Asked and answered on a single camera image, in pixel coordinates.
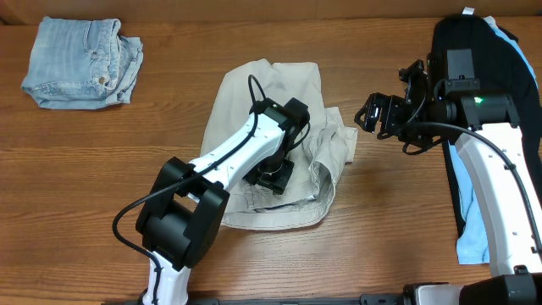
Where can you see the beige khaki shorts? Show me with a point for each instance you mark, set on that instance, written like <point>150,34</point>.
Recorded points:
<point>323,153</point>

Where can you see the folded light blue jeans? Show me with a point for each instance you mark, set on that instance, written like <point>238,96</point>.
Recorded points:
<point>82,64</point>

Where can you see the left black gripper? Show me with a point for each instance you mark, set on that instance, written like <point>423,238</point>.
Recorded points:
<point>277,181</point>

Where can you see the white garment tag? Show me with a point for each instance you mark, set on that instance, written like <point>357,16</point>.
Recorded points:
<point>468,11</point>

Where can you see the black garment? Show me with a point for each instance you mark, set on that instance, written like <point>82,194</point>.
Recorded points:
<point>499,51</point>

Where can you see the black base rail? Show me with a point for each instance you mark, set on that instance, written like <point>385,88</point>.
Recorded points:
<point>292,301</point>

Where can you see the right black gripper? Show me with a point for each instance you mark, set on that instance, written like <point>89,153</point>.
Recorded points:
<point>391,105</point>

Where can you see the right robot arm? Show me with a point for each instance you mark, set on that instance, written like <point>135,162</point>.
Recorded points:
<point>445,102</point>

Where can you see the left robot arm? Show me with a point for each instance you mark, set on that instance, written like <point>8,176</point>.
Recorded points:
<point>180,220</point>

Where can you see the light blue garment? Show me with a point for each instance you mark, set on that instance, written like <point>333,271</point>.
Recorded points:
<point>470,224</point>

